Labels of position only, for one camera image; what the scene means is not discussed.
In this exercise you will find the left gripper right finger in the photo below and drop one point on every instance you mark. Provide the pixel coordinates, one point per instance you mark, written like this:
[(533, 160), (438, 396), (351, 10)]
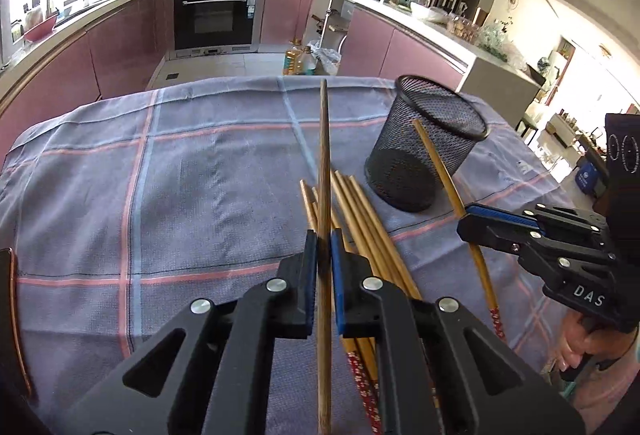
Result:
[(440, 369)]

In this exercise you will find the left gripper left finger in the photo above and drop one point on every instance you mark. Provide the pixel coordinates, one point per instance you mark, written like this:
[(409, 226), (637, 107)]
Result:
[(207, 371)]

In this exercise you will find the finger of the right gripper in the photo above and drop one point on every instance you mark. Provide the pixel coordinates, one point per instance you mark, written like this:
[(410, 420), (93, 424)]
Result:
[(500, 213), (503, 232)]

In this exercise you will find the golden chopstick red floral end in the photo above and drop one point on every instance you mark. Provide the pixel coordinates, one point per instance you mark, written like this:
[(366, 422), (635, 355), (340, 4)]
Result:
[(459, 210)]

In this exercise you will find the plain brown wooden chopstick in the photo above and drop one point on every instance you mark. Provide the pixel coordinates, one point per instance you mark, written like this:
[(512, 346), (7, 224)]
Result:
[(324, 335)]

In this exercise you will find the right hand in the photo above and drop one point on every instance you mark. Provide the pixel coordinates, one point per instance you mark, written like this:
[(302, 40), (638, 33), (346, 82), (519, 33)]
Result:
[(575, 342)]

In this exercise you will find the blue plaid tablecloth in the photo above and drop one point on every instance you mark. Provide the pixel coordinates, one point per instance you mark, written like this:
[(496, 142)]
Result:
[(123, 211)]

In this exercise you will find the black phone orange edge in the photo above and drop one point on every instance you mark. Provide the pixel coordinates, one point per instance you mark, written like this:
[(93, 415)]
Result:
[(13, 365)]

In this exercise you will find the cooking oil bottle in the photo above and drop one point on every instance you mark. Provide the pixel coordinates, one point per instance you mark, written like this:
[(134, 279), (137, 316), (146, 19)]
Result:
[(293, 59)]

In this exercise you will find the built-in black oven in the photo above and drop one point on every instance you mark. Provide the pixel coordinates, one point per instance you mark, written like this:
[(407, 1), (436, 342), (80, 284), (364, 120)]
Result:
[(216, 27)]

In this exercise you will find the red bowl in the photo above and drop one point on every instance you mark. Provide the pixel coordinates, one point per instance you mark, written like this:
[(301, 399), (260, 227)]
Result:
[(41, 30)]

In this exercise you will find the black camera box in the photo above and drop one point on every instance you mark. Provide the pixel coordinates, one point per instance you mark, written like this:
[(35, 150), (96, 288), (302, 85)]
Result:
[(620, 202)]

